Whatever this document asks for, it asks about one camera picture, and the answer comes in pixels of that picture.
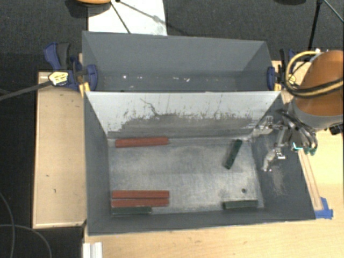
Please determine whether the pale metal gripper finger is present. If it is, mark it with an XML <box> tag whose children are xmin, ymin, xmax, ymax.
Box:
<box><xmin>248</xmin><ymin>116</ymin><xmax>283</xmax><ymax>140</ymax></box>
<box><xmin>261</xmin><ymin>142</ymin><xmax>286</xmax><ymax>172</ymax></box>

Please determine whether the dark green flat block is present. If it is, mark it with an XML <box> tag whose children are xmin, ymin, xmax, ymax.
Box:
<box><xmin>224</xmin><ymin>139</ymin><xmax>243</xmax><ymax>170</ymax></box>
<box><xmin>111</xmin><ymin>206</ymin><xmax>153</xmax><ymax>216</ymax></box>
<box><xmin>222</xmin><ymin>200</ymin><xmax>259</xmax><ymax>210</ymax></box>

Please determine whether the grey metal bin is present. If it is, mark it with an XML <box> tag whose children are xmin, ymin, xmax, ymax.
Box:
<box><xmin>81</xmin><ymin>30</ymin><xmax>317</xmax><ymax>236</ymax></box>

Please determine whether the red-brown flat block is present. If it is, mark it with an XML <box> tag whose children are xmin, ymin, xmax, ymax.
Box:
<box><xmin>114</xmin><ymin>137</ymin><xmax>170</xmax><ymax>148</ymax></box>
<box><xmin>111</xmin><ymin>190</ymin><xmax>170</xmax><ymax>199</ymax></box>
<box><xmin>111</xmin><ymin>198</ymin><xmax>170</xmax><ymax>208</ymax></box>

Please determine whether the pale wood board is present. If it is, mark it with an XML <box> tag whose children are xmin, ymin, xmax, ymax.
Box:
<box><xmin>32</xmin><ymin>71</ymin><xmax>87</xmax><ymax>229</ymax></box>

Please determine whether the black cylinder on white bracket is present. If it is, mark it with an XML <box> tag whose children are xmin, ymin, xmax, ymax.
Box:
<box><xmin>328</xmin><ymin>124</ymin><xmax>344</xmax><ymax>136</ymax></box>

